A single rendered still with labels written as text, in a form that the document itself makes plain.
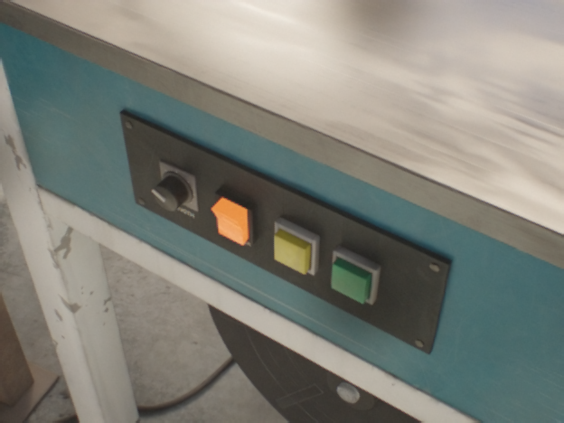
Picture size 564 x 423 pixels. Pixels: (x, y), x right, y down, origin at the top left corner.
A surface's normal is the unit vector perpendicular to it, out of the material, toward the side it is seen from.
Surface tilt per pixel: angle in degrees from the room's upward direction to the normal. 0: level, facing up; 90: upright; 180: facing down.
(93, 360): 90
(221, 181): 90
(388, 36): 0
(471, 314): 90
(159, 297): 0
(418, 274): 90
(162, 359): 0
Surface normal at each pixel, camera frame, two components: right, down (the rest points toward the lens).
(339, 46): 0.00, -0.71
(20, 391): 0.89, 0.32
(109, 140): -0.56, 0.59
